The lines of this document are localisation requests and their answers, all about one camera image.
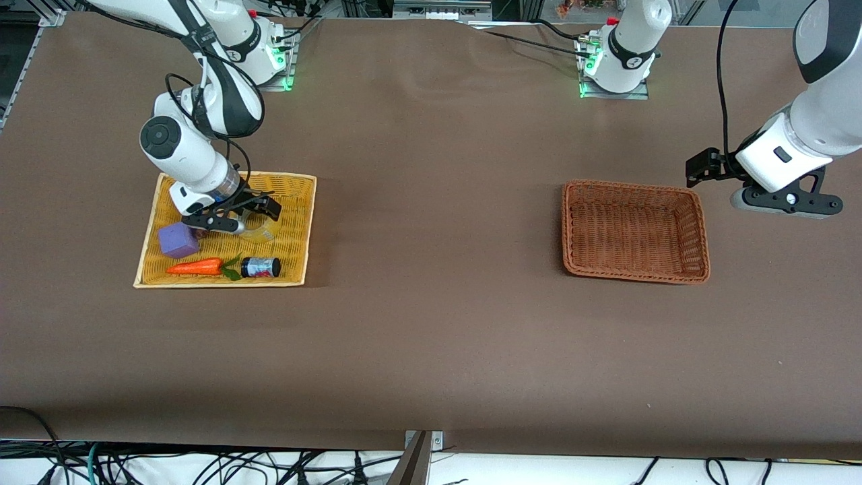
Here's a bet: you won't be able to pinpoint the silver corner bracket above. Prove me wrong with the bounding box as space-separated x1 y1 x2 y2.
404 430 445 451

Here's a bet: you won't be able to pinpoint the black cable on table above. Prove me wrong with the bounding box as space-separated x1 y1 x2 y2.
535 18 597 40
465 22 588 53

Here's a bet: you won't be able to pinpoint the orange toy carrot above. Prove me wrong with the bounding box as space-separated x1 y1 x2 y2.
165 254 244 282

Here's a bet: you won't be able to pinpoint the grey background device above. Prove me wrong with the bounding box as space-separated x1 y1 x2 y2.
393 0 493 21

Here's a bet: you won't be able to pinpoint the yellow woven tray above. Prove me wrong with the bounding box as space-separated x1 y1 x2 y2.
133 171 317 289

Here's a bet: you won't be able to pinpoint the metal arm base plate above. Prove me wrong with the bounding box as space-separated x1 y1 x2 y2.
577 34 651 101
255 30 298 92

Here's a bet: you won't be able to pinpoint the small black jar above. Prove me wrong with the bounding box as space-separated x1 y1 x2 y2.
240 256 282 280

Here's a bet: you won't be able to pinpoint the clear yellowish tape roll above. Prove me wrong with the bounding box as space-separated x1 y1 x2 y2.
241 214 278 244

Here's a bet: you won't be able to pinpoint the purple foam cube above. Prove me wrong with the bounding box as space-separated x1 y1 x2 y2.
158 222 201 260

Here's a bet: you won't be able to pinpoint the black cables at arm base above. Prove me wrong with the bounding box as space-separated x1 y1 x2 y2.
259 0 325 42

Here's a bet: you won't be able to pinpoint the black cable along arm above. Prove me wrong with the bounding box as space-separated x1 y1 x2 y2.
715 0 743 164
162 0 253 196

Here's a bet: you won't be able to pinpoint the dark metal leg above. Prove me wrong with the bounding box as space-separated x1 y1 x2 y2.
387 431 434 485

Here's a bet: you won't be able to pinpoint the brown woven basket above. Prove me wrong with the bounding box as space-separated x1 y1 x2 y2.
561 179 711 285

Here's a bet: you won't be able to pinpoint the aluminium frame rail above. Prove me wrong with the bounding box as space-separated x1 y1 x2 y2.
0 9 68 132

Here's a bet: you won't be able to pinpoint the orange background object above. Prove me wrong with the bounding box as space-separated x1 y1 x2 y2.
556 0 624 18

